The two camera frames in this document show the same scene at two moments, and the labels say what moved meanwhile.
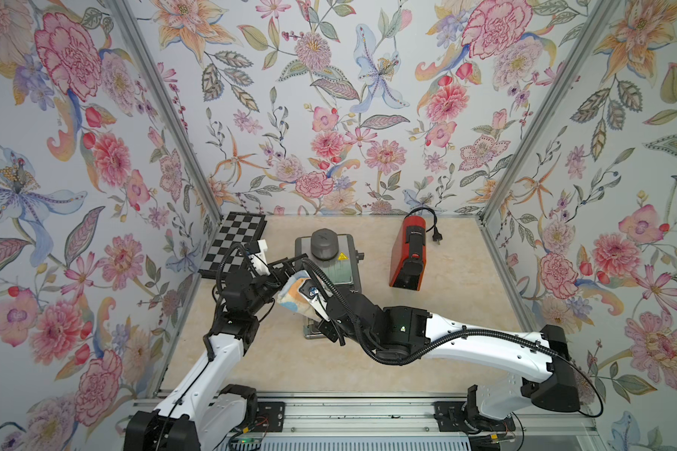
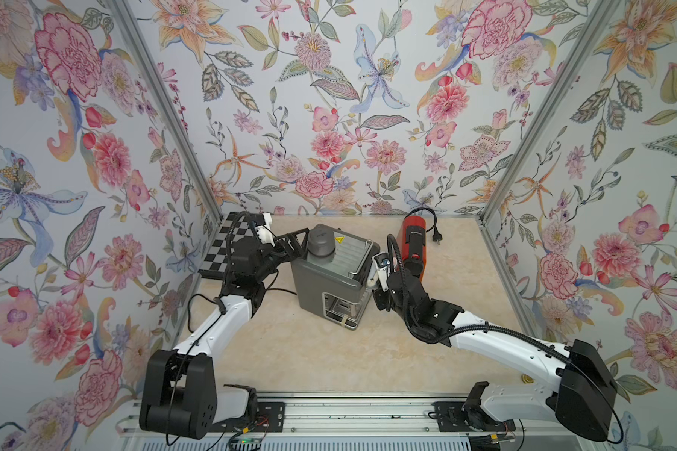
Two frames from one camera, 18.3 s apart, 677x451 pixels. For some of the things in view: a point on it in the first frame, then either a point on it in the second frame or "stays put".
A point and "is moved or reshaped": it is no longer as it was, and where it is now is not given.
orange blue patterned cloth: [291, 298] -> [373, 275]
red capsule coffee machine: [408, 263] stays put
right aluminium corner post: [573, 68] stays put
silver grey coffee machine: [337, 259] is moved or reshaped
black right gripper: [329, 323] -> [379, 299]
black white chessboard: [235, 228] stays put
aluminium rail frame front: [423, 423] stays put
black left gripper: [286, 272] -> [296, 252]
